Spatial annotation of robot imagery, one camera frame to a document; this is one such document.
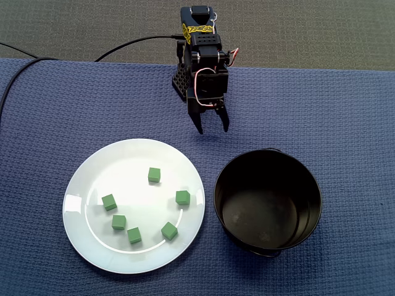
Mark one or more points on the blue woven table cloth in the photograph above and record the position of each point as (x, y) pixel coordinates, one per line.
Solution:
(355, 123)

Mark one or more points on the black metal bucket container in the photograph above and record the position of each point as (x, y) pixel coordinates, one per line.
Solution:
(265, 216)

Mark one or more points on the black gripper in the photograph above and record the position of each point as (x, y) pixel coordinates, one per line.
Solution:
(197, 115)

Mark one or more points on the white round plate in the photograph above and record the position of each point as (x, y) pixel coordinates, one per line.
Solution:
(139, 200)

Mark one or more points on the green cube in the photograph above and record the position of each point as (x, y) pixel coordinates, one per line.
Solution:
(118, 222)
(182, 197)
(109, 202)
(154, 174)
(169, 231)
(134, 235)

